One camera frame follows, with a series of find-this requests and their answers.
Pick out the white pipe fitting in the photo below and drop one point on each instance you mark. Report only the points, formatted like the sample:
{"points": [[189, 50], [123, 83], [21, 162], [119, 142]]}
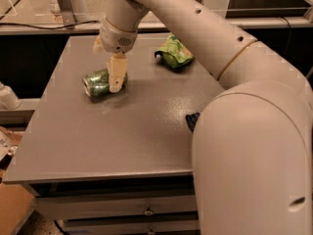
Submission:
{"points": [[8, 97]]}

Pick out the dark blue snack packet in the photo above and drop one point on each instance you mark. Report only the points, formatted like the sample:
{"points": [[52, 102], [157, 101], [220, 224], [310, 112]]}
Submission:
{"points": [[191, 120]]}

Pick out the green chip bag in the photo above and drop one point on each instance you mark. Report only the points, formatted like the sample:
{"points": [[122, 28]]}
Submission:
{"points": [[174, 54]]}

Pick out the green soda can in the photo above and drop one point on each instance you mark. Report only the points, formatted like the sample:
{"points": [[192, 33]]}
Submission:
{"points": [[98, 83]]}

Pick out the lower drawer knob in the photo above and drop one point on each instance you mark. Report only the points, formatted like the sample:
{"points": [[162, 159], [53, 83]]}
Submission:
{"points": [[151, 232]]}

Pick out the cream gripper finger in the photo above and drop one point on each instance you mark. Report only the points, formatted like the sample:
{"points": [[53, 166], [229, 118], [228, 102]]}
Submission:
{"points": [[98, 45], [117, 68]]}

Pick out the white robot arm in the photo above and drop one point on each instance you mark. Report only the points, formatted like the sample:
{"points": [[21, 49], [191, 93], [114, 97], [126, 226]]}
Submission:
{"points": [[252, 144]]}

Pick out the cardboard box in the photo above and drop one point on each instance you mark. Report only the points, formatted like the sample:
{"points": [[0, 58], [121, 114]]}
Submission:
{"points": [[14, 199]]}

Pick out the grey drawer cabinet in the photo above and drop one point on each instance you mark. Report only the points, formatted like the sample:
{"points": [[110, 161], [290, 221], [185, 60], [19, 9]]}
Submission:
{"points": [[97, 164]]}

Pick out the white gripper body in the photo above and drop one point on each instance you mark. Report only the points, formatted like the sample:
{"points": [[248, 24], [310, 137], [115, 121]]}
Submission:
{"points": [[114, 38]]}

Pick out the metal post bracket left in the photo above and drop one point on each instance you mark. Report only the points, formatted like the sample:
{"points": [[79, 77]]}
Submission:
{"points": [[66, 12]]}

